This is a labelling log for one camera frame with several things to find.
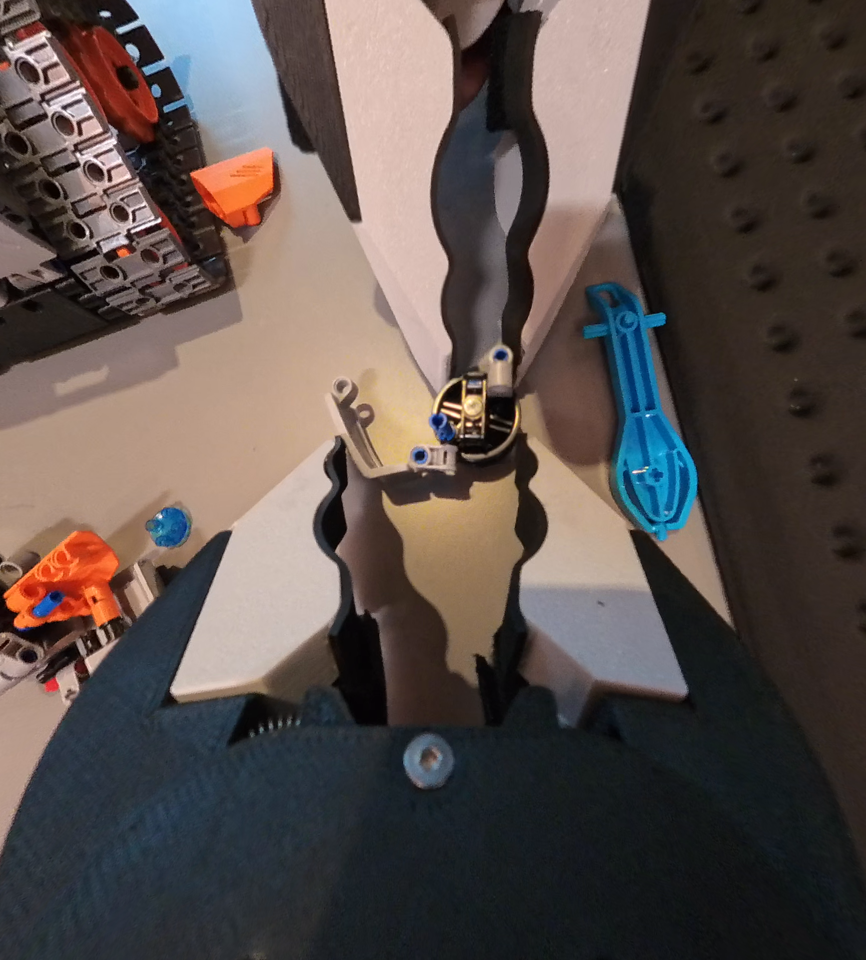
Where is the orange slotted panel piece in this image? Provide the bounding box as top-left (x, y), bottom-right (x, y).
top-left (189, 146), bottom-right (281, 231)

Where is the small blue translucent dome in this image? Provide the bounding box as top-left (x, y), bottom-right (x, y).
top-left (144, 504), bottom-right (195, 549)

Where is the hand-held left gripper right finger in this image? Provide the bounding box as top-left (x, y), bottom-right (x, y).
top-left (498, 440), bottom-right (690, 708)

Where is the grey orange tracked toy robot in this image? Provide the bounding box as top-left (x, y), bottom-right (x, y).
top-left (0, 0), bottom-right (240, 393)

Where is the black dimpled mat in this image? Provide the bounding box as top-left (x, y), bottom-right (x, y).
top-left (619, 0), bottom-right (866, 931)

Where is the light grey connector piece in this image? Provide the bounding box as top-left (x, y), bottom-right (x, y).
top-left (324, 374), bottom-right (462, 483)

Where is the blue plastic separator tool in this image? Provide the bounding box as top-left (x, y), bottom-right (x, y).
top-left (582, 281), bottom-right (701, 540)

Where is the dark grey orange block assembly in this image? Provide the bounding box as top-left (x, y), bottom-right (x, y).
top-left (0, 528), bottom-right (165, 700)

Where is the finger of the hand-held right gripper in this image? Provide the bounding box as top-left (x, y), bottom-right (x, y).
top-left (324, 0), bottom-right (473, 390)
top-left (498, 0), bottom-right (653, 378)

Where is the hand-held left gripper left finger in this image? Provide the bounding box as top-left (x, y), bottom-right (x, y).
top-left (169, 438), bottom-right (359, 708)

